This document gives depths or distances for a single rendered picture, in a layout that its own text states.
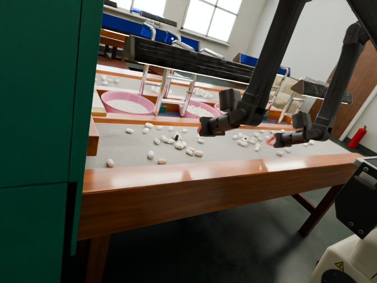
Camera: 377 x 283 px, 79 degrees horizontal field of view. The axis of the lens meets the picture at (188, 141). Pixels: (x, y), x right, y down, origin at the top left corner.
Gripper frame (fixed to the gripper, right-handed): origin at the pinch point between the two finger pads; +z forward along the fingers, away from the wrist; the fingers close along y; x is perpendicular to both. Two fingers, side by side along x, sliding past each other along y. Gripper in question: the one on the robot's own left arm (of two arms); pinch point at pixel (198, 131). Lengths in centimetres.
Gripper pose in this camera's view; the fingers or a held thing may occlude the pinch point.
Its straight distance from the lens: 88.2
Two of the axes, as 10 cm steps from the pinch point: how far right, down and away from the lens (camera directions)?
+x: 0.7, 9.9, -1.2
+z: -5.3, 1.4, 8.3
